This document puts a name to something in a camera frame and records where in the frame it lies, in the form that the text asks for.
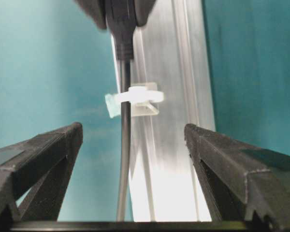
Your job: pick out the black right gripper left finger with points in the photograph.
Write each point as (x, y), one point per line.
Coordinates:
(35, 173)

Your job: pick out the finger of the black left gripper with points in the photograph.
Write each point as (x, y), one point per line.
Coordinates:
(95, 9)
(142, 10)

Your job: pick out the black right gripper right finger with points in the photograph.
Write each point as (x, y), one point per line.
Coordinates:
(240, 181)

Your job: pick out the aluminium extrusion rail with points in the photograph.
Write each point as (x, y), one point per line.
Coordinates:
(156, 170)

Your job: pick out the white ring clip middle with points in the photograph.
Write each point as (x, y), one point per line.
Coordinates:
(141, 96)

